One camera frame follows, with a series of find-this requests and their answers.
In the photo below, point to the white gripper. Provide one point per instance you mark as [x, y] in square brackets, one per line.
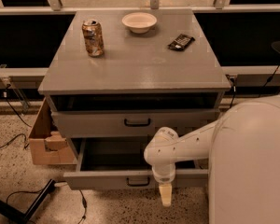
[163, 177]

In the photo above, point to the cardboard box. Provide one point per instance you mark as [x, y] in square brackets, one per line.
[47, 146]

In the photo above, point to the grey drawer cabinet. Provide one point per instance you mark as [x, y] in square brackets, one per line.
[136, 72]

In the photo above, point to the grey top drawer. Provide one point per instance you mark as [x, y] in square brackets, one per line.
[128, 123]

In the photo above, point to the grey drawer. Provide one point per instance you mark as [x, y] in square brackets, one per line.
[128, 123]
[111, 163]

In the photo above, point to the black snack wrapper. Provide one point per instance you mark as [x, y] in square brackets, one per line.
[181, 42]

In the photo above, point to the white paper bowl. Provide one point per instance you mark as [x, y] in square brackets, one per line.
[139, 22]

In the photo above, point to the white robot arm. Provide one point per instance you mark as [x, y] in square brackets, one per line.
[243, 152]

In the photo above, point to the dented gold soda can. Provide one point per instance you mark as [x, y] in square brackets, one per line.
[93, 37]

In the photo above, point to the black stand leg left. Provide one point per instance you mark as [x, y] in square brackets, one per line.
[23, 213]

